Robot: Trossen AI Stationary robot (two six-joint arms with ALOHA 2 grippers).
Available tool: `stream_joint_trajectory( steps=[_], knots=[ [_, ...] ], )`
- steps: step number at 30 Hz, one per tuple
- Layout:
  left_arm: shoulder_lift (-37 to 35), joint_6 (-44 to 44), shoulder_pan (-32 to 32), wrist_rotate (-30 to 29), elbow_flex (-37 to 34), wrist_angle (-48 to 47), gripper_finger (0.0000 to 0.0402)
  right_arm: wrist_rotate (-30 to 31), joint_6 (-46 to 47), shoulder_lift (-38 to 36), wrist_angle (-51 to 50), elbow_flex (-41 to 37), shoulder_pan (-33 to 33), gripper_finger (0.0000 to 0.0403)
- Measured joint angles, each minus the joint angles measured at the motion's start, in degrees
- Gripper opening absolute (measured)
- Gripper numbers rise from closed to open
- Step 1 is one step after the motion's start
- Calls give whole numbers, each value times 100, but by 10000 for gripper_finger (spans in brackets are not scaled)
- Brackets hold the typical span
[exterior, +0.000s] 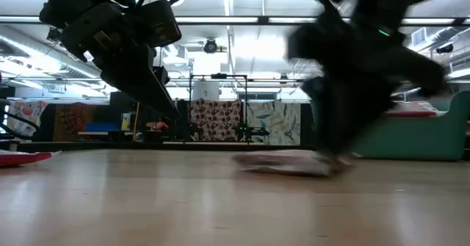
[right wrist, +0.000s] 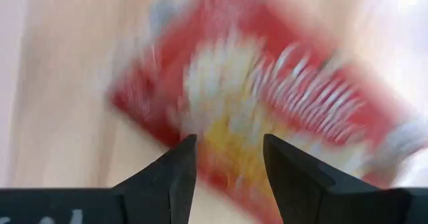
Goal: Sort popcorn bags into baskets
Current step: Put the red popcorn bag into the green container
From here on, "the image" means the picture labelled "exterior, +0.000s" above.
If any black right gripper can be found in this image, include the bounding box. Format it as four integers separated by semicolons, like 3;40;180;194
301;74;398;159

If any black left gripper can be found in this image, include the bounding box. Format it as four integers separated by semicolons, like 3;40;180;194
60;1;181;120

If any red popcorn bag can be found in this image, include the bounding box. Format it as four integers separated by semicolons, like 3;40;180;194
0;150;53;169
232;149;354;178

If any yellow stick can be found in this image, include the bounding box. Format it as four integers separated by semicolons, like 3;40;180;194
132;100;141;141

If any black metal stand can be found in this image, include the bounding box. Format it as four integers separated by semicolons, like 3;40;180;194
188;73;271;143

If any teal plastic basket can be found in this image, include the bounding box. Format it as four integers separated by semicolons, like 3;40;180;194
351;90;470;162

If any red circle patterned cloth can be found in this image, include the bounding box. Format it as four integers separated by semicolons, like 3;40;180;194
189;98;244;142

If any leaf patterned cloth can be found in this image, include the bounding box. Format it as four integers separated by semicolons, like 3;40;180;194
246;101;302;146

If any orange patterned cloth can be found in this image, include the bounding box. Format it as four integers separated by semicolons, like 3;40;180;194
52;102;97;142

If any lips patterned cloth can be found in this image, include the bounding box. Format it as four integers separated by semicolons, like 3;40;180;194
6;100;49;137

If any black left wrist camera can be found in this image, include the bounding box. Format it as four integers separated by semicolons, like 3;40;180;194
140;0;183;49

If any black overhead camera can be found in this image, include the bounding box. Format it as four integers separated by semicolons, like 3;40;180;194
203;37;219;54

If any black table frame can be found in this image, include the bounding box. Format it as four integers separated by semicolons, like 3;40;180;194
17;140;317;153

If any black overhead frame bar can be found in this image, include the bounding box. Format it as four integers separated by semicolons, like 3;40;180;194
0;15;470;27

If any black cable loop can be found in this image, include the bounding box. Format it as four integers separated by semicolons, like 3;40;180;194
0;98;42;141

